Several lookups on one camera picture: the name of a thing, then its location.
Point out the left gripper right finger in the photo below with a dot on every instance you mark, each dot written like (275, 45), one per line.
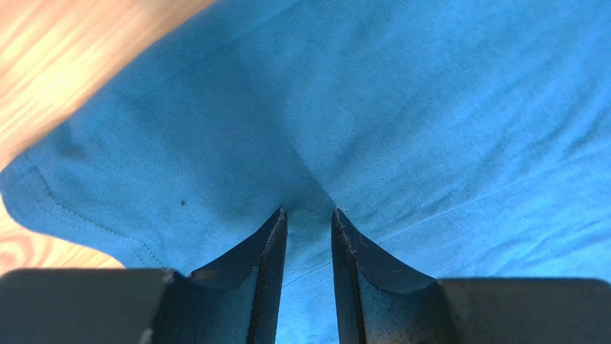
(380, 299)

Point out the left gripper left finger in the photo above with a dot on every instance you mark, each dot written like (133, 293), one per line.
(233, 299)

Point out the teal blue t shirt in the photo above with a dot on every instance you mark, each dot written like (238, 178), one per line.
(467, 138)

